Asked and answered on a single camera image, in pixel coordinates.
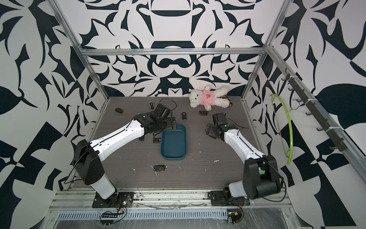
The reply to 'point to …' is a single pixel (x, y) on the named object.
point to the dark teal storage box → (174, 143)
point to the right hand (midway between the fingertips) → (215, 129)
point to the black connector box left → (107, 219)
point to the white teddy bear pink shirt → (208, 98)
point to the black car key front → (159, 168)
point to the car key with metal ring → (151, 103)
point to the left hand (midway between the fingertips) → (170, 122)
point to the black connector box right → (235, 216)
